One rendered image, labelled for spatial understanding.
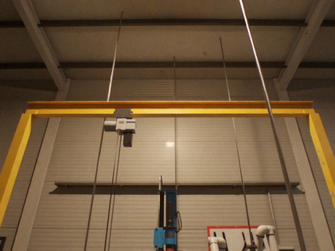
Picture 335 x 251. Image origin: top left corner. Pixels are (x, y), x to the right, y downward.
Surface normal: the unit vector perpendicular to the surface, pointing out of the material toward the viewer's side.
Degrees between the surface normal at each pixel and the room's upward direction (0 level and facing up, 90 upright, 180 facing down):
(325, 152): 90
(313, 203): 90
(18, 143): 90
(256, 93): 90
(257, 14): 174
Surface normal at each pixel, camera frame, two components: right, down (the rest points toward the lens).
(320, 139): 0.00, -0.49
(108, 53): 0.00, 0.81
